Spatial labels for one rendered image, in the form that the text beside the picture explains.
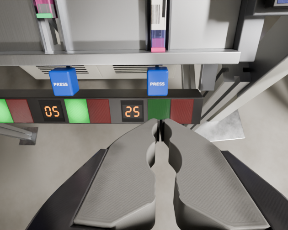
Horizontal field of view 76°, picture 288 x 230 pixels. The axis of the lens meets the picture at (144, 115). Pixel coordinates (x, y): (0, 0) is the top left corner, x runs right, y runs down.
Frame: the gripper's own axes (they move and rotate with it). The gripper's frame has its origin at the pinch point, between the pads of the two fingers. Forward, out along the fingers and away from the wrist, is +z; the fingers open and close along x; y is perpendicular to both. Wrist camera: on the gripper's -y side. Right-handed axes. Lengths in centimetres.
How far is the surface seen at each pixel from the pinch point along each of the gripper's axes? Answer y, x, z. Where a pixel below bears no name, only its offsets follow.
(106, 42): -4.3, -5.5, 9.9
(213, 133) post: 42, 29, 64
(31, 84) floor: 24, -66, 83
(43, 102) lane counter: 3.3, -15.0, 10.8
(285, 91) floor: 27, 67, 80
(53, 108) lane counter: 4.1, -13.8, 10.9
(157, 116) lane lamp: 5.2, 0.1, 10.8
